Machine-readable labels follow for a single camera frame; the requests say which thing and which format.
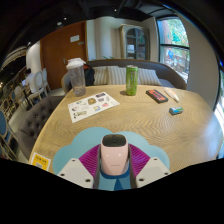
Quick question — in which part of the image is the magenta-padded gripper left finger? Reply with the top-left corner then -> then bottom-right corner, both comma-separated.
57,143 -> 102,190

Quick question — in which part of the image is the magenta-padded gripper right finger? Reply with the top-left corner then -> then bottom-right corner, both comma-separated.
128,143 -> 172,190

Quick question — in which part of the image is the blue cloud-shaped mouse pad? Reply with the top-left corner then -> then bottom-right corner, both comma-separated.
52,126 -> 171,192

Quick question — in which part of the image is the yellow card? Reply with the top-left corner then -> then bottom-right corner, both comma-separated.
29,151 -> 52,172

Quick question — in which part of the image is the small green and blue pack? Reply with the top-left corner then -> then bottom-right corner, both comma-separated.
168,106 -> 185,116

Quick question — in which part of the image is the grey tufted chair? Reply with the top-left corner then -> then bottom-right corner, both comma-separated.
18,95 -> 65,161

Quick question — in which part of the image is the white sticker sheet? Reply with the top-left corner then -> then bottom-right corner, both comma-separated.
67,91 -> 121,124

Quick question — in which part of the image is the black box with orange print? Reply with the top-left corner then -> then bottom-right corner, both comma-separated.
145,88 -> 170,104

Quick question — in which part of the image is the white squeeze tube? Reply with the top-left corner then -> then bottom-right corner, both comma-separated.
163,87 -> 180,103

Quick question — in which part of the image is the bright side window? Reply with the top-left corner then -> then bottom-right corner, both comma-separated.
213,69 -> 224,158

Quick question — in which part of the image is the green drink can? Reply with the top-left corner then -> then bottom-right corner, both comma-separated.
125,64 -> 139,97

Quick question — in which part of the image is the small striped cushion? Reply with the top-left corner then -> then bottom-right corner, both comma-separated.
137,67 -> 163,87

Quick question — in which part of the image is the group of white-backed chairs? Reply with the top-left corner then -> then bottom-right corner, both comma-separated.
0,68 -> 51,161

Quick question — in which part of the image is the black bag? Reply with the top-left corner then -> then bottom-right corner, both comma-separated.
83,63 -> 96,87

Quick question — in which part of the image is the grey curved sofa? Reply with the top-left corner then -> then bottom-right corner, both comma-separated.
60,58 -> 188,94

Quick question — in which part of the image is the large striped cushion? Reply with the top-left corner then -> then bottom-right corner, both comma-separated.
92,65 -> 128,86

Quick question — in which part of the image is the person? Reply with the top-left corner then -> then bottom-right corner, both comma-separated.
21,68 -> 37,88

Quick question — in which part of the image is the brown wooden door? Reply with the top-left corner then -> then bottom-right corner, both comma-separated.
39,21 -> 88,91

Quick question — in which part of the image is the black-framed window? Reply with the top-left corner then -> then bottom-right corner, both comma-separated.
156,17 -> 191,84

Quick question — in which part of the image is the glass-door cabinet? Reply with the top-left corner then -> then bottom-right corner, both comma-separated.
119,23 -> 150,61

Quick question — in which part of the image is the white door sign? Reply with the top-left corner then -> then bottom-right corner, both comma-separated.
69,34 -> 81,43

